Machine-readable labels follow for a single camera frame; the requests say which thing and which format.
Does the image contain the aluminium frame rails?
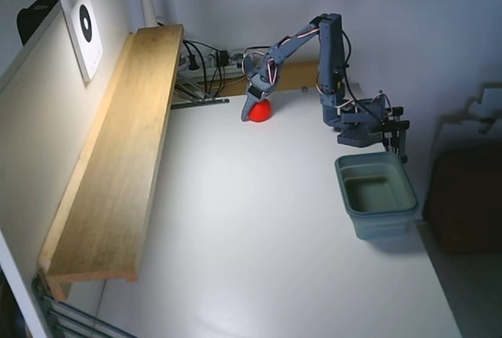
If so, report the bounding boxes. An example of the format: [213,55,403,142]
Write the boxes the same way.
[31,273,136,338]

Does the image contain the metal shelf support rails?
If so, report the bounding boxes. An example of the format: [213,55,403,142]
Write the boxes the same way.
[172,77,215,100]

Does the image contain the black table clamp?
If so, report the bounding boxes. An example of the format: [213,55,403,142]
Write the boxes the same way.
[380,105,411,165]

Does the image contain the grey metal table bracket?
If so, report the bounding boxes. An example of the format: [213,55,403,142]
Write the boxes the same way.
[170,97,231,111]

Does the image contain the grey plastic container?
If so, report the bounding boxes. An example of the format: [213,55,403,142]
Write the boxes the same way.
[334,152,420,242]

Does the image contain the white desk side panel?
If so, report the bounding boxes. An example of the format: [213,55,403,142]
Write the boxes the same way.
[0,0,136,338]

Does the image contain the dark brown furniture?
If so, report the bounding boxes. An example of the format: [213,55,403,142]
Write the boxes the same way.
[425,148,502,256]

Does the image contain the white box with black circle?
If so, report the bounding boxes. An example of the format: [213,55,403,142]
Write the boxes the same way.
[60,0,105,82]

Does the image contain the wooden back board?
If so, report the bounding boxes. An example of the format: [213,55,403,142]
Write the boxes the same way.
[225,60,321,98]

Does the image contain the blue-grey gripper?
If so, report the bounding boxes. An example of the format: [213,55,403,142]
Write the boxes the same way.
[240,67,280,123]

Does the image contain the red ball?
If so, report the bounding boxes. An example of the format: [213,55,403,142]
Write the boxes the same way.
[247,99,273,124]

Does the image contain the long wooden shelf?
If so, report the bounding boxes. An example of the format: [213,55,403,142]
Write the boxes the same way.
[38,24,185,302]

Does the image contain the white power strip with cables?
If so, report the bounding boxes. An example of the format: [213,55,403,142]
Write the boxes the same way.
[182,39,228,98]

